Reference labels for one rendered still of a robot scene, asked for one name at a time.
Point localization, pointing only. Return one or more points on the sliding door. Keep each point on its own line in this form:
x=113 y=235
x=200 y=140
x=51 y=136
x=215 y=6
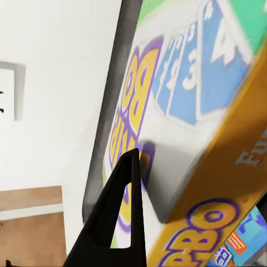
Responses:
x=36 y=196
x=34 y=241

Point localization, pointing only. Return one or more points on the toy box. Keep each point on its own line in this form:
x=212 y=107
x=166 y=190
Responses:
x=122 y=43

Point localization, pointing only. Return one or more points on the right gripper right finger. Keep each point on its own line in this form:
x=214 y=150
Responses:
x=262 y=206

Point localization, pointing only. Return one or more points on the board game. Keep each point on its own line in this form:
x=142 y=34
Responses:
x=194 y=102
x=245 y=245

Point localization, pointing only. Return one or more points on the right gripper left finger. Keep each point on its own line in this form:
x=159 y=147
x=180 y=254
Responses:
x=92 y=248

